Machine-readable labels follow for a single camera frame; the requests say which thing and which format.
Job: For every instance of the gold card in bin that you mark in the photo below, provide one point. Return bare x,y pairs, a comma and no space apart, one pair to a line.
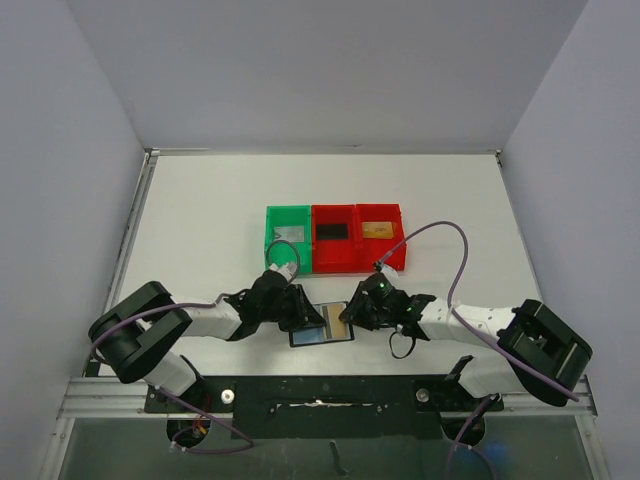
378,230

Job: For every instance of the black card in bin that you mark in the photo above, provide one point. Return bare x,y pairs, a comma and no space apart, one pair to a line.
335,231

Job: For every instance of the gold card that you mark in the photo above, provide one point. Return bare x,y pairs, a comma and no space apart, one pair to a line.
336,329
378,230

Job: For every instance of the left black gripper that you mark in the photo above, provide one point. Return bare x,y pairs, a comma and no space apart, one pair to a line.
297,308

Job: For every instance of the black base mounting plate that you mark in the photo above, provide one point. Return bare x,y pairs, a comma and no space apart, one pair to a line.
334,407

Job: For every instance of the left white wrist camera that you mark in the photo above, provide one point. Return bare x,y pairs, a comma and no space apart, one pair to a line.
288,270

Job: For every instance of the red plastic bin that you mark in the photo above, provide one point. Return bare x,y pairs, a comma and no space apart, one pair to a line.
334,245
373,250

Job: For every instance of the black leather card holder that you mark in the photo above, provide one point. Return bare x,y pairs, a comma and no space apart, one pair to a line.
315,336

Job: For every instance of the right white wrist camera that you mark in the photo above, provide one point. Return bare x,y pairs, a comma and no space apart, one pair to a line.
385,269

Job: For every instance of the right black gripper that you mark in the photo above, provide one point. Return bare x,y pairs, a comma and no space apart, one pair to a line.
362,306

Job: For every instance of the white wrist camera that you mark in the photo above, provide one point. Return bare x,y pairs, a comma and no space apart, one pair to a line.
385,269
288,270

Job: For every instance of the silver card in bin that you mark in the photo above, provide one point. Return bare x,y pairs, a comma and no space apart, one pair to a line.
292,234

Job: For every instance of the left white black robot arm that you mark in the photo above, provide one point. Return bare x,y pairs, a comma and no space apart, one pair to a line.
135,338

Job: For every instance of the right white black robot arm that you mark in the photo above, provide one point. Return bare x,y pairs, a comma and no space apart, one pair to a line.
533,350

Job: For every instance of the green plastic bin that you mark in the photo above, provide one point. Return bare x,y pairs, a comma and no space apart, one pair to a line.
292,224

